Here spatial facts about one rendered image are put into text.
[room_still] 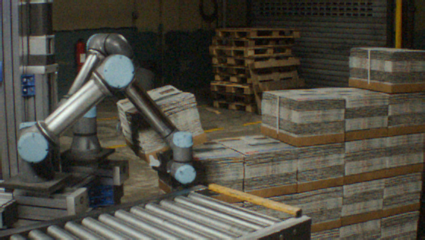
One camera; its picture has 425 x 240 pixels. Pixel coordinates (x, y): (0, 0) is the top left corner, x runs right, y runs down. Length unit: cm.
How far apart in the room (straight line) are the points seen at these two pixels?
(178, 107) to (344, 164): 94
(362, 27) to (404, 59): 704
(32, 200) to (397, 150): 193
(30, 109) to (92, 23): 735
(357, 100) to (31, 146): 164
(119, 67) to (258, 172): 94
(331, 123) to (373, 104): 28
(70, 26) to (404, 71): 717
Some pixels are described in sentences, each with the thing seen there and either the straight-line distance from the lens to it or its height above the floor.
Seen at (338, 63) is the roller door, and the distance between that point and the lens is 1048.
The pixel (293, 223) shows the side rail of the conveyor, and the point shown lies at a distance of 185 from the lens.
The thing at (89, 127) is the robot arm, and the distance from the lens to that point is 271.
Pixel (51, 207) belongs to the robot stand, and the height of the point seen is 72.
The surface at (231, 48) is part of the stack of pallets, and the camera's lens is 917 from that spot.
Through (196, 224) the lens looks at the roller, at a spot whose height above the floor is 79.
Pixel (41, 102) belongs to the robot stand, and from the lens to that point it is 249.
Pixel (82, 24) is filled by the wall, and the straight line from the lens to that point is 971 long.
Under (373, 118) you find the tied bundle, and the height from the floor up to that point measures 94.
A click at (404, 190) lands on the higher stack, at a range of 331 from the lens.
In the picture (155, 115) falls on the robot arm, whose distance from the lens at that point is 230.
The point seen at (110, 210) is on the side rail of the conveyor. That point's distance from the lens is 198.
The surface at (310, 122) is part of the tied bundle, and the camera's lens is 280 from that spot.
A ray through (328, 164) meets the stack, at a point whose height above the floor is 73.
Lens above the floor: 143
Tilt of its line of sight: 10 degrees down
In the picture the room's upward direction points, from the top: straight up
